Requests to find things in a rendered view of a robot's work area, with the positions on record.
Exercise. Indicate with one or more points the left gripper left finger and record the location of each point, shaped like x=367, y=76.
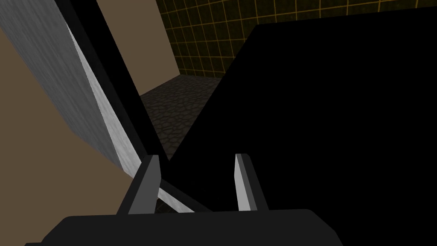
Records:
x=145, y=191

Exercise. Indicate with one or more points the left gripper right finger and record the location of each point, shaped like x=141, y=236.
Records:
x=246, y=191

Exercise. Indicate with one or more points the black door leaf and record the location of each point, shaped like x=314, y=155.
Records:
x=324, y=112

